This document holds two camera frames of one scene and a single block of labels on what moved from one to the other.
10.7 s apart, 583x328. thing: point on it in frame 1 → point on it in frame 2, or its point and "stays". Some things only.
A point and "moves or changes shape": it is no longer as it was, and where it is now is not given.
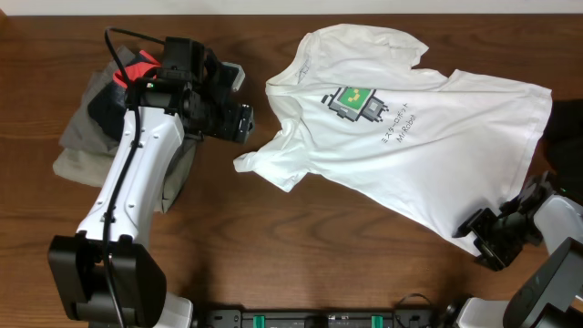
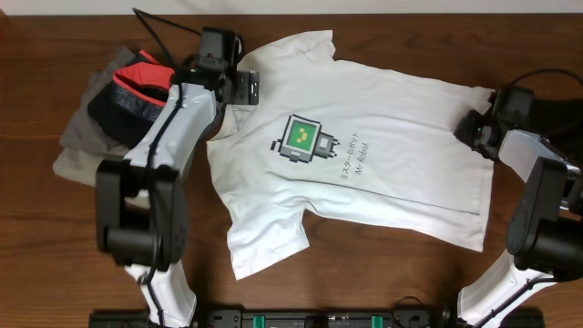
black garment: x=564 y=143 stays
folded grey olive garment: x=88 y=151 stays
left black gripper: x=235 y=121 → x=248 y=87
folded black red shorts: x=107 y=107 stays
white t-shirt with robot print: x=359 y=117 moves or changes shape
